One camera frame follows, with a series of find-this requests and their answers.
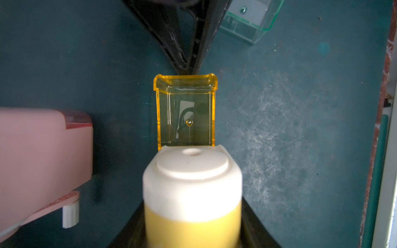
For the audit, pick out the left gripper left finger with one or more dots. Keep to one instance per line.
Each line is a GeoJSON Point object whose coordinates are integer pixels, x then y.
{"type": "Point", "coordinates": [161, 21]}

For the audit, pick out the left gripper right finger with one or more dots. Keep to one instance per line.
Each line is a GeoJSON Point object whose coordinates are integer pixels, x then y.
{"type": "Point", "coordinates": [208, 16]}

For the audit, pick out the green clear tray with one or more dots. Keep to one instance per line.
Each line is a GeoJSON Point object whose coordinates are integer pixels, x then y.
{"type": "Point", "coordinates": [250, 20]}

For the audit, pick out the yellow clear tray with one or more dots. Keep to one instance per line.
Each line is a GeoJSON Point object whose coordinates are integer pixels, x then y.
{"type": "Point", "coordinates": [186, 109]}

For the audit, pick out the pink pencil sharpener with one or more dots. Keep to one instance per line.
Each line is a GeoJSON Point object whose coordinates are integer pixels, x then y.
{"type": "Point", "coordinates": [45, 156]}

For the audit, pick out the yellow pencil sharpener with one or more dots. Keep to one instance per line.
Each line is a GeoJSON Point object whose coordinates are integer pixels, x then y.
{"type": "Point", "coordinates": [193, 198]}

